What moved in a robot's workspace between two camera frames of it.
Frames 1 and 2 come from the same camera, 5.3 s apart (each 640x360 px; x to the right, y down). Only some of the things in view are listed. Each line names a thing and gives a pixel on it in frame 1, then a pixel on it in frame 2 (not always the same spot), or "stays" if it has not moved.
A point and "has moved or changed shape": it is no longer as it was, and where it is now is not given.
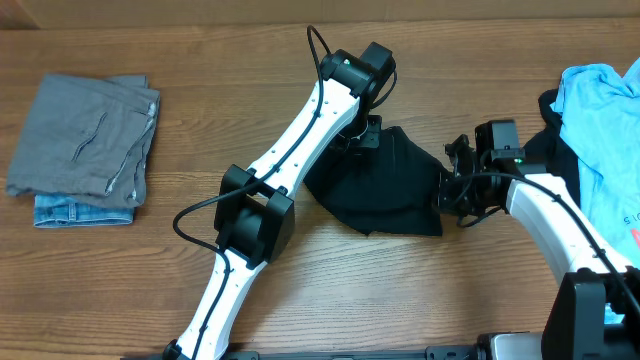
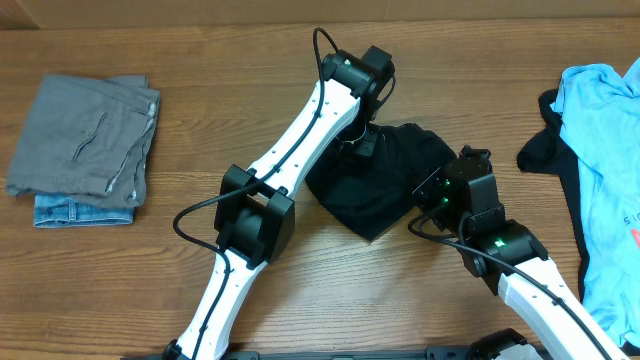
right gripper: x=451 y=185 to x=473 y=152
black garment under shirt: x=551 y=151 stays
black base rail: x=412 y=353 stays
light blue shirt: x=600 y=113 stays
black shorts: x=391 y=189 has moved or changed shape
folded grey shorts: x=87 y=136 stays
